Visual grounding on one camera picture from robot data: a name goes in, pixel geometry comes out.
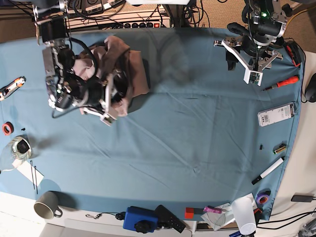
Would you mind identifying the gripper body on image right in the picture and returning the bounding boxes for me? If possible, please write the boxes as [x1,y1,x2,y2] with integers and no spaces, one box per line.
[214,36,283,86]

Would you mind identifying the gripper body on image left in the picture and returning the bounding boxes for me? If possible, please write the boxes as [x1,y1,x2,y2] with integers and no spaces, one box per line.
[79,73,127,126]

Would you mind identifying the pink T-shirt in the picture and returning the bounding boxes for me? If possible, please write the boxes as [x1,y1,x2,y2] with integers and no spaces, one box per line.
[73,36,151,118]

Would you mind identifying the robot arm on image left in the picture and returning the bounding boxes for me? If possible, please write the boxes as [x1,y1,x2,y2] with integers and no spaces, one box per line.
[32,0,155,125]

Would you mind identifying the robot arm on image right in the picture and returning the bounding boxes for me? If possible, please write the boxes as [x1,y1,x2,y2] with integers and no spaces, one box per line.
[214,0,287,86]

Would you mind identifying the orange black clamp tool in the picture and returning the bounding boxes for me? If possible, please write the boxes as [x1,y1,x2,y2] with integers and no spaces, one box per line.
[285,41,302,67]

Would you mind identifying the black computer mouse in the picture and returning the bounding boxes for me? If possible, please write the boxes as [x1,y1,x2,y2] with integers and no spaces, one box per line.
[304,73,316,103]

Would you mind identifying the blue table cloth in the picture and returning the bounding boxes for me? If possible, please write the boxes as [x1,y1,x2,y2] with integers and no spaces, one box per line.
[0,28,303,218]

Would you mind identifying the black power strip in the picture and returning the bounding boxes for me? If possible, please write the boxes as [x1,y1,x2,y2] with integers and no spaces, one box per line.
[123,21,161,29]

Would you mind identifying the green gold battery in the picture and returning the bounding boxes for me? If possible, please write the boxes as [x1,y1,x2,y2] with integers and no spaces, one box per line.
[273,144,287,155]

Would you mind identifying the orange white utility knife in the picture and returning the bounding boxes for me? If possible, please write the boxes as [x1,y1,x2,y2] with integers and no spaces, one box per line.
[0,77,26,101]

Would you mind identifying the red tape roll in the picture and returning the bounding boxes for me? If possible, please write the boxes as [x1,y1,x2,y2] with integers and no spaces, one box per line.
[2,122,14,136]

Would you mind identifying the clear glass bowl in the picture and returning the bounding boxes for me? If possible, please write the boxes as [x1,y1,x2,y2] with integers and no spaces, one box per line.
[0,136,32,173]

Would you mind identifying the black white marker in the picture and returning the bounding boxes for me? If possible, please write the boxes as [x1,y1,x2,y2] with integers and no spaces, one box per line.
[251,156,285,185]

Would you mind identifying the white paper card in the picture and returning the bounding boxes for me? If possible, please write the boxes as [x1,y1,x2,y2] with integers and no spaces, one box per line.
[17,161,44,186]

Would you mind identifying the grey ceramic mug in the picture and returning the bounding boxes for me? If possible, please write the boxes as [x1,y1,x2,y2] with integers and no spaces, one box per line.
[34,191,63,220]

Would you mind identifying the blue box with knob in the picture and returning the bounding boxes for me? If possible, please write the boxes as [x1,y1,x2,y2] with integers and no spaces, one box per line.
[123,206,158,234]

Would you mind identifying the purple tape roll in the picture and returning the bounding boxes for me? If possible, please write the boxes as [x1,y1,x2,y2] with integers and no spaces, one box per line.
[256,189,271,204]

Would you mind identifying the black remote control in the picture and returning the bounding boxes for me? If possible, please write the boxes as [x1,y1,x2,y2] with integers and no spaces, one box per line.
[154,205,186,234]

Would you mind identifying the red black block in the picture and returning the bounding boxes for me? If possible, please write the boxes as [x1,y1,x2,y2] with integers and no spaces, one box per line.
[184,207,205,219]

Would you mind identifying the white plastic cup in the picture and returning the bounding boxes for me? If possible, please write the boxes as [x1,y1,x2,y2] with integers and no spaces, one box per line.
[231,197,256,236]

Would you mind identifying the pink purple tube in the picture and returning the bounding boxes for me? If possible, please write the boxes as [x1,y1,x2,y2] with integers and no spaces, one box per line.
[203,206,223,214]

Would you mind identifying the orange handled screwdriver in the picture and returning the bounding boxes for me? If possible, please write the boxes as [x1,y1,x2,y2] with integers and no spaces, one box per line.
[263,76,299,91]

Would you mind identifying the black cable tie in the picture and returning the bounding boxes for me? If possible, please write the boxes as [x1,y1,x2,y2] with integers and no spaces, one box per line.
[30,160,38,194]

